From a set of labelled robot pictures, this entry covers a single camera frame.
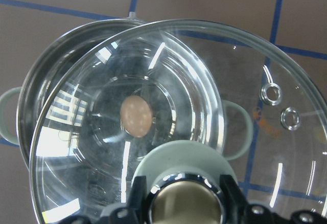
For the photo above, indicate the beige egg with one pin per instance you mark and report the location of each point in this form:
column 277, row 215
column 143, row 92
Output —
column 136, row 116

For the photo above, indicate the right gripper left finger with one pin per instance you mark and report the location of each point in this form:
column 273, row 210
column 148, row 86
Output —
column 134, row 211

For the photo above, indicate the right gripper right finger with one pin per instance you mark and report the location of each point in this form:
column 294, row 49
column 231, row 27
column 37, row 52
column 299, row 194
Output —
column 239, row 210

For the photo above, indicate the glass pot lid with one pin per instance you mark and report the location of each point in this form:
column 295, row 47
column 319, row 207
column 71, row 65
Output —
column 284, row 167

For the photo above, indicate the pale green electric pot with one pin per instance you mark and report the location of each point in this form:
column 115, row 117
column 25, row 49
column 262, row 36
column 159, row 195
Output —
column 68, row 115

